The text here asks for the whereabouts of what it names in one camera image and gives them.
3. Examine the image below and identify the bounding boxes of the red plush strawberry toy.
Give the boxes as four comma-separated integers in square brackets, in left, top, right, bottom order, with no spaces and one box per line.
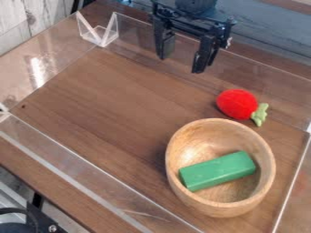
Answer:
[216,89,268,127]

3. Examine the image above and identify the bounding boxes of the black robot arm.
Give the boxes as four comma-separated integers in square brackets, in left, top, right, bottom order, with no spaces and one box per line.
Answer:
[150,0,236,74]

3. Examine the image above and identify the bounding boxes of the green rectangular block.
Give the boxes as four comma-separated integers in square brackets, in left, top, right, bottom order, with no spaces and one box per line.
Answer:
[178,151,256,192]

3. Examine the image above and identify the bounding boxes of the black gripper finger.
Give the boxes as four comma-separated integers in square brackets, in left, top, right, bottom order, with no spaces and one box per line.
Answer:
[153,18,174,60]
[192,35,220,74]

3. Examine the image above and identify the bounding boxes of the brown wooden bowl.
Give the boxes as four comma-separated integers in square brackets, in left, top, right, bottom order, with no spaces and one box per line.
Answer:
[165,118,276,218]

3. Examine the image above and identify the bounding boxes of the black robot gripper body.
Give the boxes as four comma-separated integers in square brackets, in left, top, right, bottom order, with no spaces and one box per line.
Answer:
[150,0,236,48]

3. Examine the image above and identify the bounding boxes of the black device lower left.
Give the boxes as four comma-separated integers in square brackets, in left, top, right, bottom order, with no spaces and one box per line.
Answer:
[0,204,67,233]

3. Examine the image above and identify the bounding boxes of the clear acrylic corner bracket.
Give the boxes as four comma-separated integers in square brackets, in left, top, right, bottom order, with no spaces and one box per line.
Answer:
[74,12,118,47]

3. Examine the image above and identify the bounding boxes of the clear acrylic front barrier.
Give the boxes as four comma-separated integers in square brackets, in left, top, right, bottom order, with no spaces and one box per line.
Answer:
[0,113,202,233]

